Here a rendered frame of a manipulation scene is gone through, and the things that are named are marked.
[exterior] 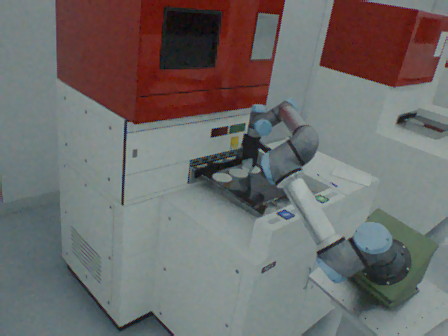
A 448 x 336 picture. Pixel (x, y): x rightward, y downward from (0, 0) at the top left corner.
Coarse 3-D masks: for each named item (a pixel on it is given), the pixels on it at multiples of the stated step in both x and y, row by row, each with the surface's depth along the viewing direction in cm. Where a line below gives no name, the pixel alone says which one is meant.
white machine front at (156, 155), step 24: (168, 120) 180; (192, 120) 190; (216, 120) 201; (240, 120) 214; (144, 144) 176; (168, 144) 185; (192, 144) 196; (216, 144) 208; (240, 144) 222; (144, 168) 181; (168, 168) 191; (144, 192) 187; (168, 192) 198
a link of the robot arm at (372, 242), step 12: (360, 228) 140; (372, 228) 138; (384, 228) 137; (348, 240) 142; (360, 240) 137; (372, 240) 136; (384, 240) 134; (360, 252) 137; (372, 252) 135; (384, 252) 136; (384, 264) 142
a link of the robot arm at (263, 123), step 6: (258, 114) 191; (264, 114) 187; (270, 114) 185; (252, 120) 192; (258, 120) 186; (264, 120) 184; (270, 120) 185; (276, 120) 186; (258, 126) 184; (264, 126) 184; (270, 126) 185; (258, 132) 186; (264, 132) 186
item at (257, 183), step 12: (228, 168) 215; (240, 168) 217; (216, 180) 200; (240, 180) 204; (252, 180) 206; (264, 180) 208; (240, 192) 193; (252, 192) 194; (264, 192) 196; (276, 192) 198; (252, 204) 184
